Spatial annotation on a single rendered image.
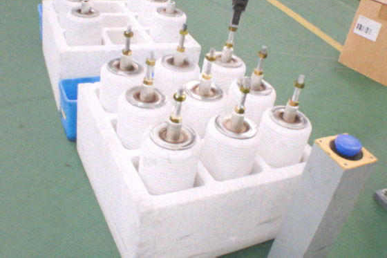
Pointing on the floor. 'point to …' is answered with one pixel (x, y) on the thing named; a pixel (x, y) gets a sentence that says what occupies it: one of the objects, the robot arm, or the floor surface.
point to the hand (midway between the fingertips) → (236, 16)
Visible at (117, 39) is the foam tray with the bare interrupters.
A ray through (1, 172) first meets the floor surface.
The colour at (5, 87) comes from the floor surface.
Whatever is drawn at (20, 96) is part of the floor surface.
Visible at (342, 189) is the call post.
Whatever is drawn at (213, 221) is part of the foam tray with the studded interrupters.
